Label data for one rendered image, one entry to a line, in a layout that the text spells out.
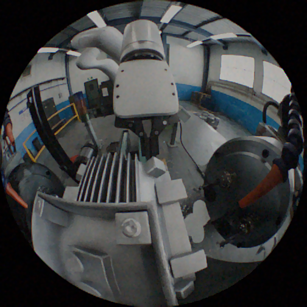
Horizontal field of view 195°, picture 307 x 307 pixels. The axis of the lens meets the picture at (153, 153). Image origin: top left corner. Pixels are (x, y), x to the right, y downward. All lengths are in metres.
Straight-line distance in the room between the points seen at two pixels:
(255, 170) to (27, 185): 0.41
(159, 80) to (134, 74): 0.04
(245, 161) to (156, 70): 0.20
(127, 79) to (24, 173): 0.27
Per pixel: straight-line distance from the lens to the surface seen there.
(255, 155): 0.17
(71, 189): 0.18
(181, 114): 0.46
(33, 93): 0.21
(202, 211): 0.44
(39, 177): 0.28
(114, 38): 0.35
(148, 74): 0.15
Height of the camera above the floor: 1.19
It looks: 44 degrees down
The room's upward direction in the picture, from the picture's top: straight up
